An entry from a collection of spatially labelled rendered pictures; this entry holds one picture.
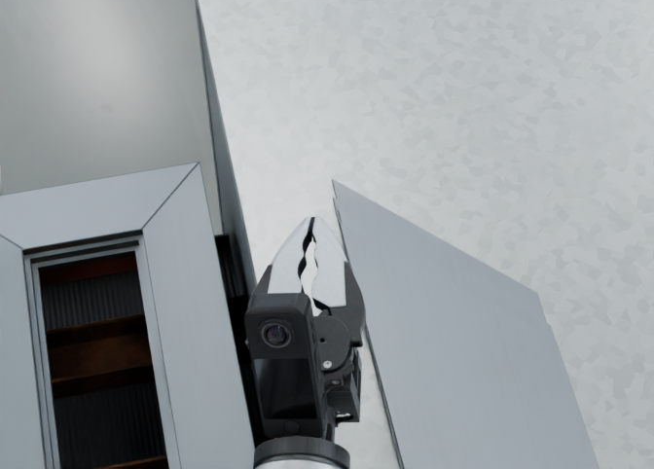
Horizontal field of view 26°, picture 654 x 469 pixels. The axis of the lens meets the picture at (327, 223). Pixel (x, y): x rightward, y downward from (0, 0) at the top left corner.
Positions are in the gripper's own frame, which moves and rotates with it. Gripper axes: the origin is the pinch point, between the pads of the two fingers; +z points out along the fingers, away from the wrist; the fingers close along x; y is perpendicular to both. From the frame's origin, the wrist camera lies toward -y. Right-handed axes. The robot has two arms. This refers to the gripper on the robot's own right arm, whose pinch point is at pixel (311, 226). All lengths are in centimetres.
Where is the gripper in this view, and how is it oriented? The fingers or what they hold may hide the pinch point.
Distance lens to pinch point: 112.7
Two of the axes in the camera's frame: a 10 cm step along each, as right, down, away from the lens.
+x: 9.9, -0.3, -1.4
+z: 0.5, -8.4, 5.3
